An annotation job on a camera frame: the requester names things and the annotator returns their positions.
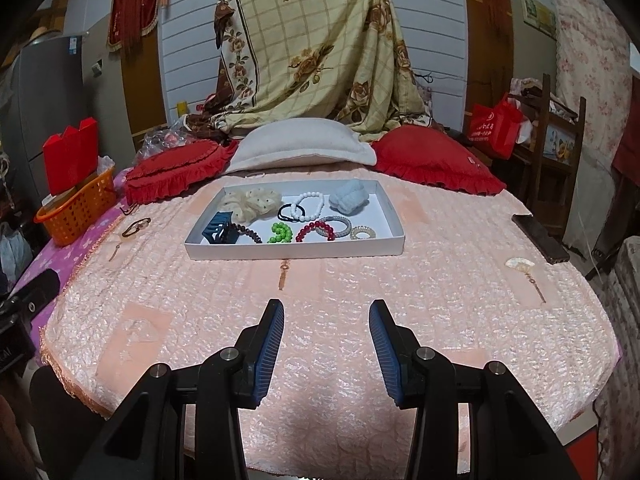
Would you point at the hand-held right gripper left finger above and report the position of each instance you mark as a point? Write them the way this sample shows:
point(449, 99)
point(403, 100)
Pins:
point(270, 350)

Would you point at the wooden chair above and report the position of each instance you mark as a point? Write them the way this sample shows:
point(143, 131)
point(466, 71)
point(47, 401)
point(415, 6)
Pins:
point(545, 160)

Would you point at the red box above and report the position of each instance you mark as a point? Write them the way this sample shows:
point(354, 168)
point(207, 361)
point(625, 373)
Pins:
point(70, 155)

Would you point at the gold tassel pendant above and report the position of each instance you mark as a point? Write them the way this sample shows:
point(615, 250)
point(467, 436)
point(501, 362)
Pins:
point(284, 275)

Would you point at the red ruffled pillow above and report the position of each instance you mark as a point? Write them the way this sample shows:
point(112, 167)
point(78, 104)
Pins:
point(430, 160)
point(170, 170)

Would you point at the red shopping bag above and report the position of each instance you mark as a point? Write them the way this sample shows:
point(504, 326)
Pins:
point(492, 127)

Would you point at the floral checked blanket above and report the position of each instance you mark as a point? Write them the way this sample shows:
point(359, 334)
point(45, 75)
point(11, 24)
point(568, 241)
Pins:
point(310, 45)

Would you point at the shell fan hairpin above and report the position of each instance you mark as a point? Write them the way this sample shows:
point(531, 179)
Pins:
point(517, 265)

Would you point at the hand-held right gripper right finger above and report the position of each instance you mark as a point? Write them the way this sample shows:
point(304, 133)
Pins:
point(382, 350)

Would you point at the grey refrigerator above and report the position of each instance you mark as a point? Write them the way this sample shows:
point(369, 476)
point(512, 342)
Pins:
point(45, 110)

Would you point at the red tasselled wall hanging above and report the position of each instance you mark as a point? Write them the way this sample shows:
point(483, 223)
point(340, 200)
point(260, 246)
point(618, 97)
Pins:
point(135, 5)

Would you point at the pink floral cloth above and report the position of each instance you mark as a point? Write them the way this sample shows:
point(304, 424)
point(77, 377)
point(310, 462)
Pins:
point(590, 60)

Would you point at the dark phone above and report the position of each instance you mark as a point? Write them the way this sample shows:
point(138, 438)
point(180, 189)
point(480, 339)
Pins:
point(540, 237)

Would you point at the cream dotted scrunchie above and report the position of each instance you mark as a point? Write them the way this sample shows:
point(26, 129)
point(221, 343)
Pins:
point(250, 202)

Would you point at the orange plastic basket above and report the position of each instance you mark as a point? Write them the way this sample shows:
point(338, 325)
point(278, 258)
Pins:
point(75, 215)

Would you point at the white plastic bag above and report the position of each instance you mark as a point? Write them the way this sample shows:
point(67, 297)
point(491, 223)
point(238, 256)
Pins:
point(106, 164)

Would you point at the gold tassel hairpin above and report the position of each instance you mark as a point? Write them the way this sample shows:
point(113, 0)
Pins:
point(116, 251)

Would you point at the blue hair claw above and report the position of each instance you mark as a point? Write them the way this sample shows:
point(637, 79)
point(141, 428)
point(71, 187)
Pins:
point(215, 230)

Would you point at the purple floral sheet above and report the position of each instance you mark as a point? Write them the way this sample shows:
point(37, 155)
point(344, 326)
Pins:
point(65, 265)

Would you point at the light blue scrunchie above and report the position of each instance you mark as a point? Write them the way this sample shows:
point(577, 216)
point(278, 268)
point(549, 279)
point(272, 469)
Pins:
point(352, 197)

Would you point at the clear plastic bag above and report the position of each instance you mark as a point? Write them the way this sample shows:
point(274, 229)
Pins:
point(160, 145)

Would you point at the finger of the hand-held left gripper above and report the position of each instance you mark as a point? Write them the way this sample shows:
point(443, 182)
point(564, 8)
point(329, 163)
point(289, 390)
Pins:
point(40, 285)

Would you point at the white tray box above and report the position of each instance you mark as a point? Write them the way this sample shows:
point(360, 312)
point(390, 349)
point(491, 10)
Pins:
point(380, 220)

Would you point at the framed wall picture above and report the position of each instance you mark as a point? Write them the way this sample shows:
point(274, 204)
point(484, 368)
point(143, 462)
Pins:
point(537, 12)

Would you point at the black hair clip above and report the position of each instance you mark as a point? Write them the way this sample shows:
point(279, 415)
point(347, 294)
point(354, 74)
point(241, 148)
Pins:
point(127, 210)

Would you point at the white pillow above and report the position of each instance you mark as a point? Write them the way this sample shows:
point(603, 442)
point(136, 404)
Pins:
point(300, 145)

